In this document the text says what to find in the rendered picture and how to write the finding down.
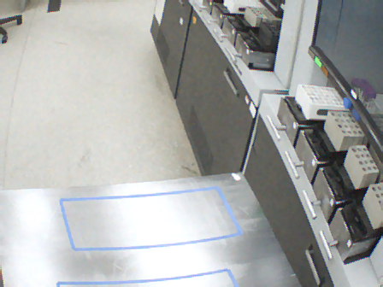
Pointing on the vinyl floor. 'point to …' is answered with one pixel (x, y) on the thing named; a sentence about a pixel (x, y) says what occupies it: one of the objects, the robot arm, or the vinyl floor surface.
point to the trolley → (141, 236)
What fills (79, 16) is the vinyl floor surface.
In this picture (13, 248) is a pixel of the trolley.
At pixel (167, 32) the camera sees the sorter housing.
